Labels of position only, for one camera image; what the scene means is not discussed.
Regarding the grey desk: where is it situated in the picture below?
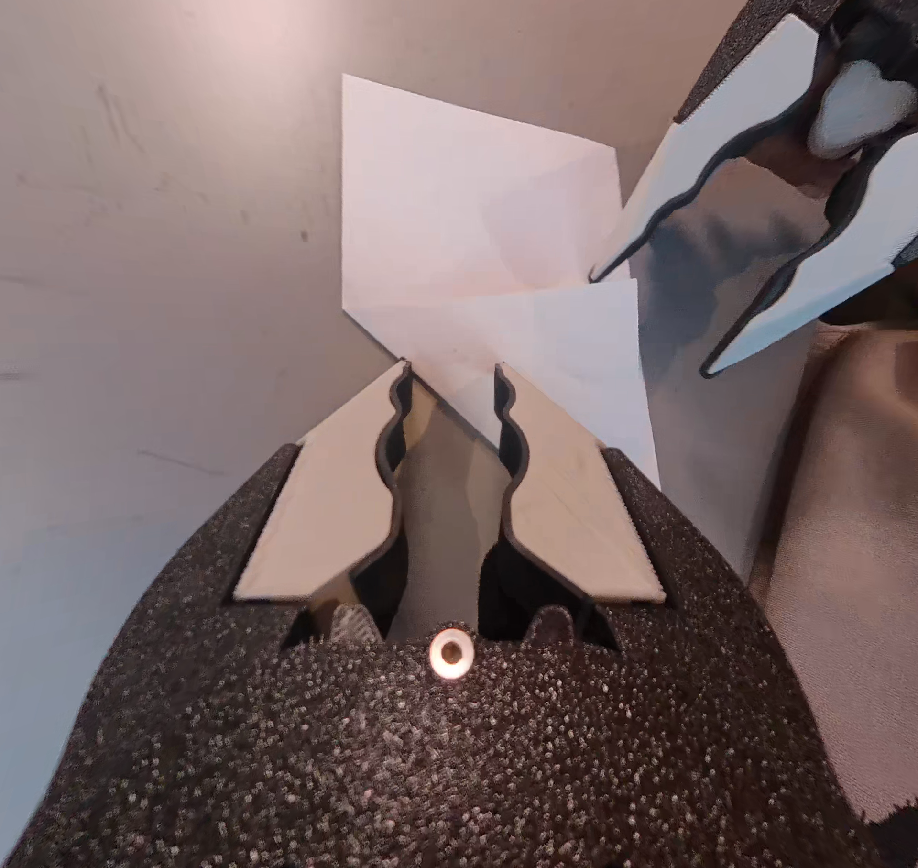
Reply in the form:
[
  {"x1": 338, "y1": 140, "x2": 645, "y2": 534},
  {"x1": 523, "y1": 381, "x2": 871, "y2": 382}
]
[{"x1": 0, "y1": 0, "x2": 840, "y2": 868}]

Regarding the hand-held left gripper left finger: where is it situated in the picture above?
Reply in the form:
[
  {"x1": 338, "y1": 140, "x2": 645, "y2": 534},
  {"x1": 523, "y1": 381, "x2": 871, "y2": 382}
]
[{"x1": 233, "y1": 359, "x2": 415, "y2": 643}]

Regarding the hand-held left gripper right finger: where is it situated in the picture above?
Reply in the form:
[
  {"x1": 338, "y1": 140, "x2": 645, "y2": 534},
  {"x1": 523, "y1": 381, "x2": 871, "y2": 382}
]
[{"x1": 477, "y1": 362, "x2": 668, "y2": 650}]

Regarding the white paper sheet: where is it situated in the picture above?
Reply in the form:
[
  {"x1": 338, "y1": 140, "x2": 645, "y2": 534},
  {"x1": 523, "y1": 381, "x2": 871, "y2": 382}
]
[{"x1": 340, "y1": 73, "x2": 662, "y2": 492}]

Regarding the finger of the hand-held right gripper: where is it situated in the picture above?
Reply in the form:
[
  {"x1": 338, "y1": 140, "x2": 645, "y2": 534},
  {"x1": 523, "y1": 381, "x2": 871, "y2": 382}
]
[
  {"x1": 588, "y1": 13, "x2": 822, "y2": 286},
  {"x1": 699, "y1": 129, "x2": 918, "y2": 381}
]

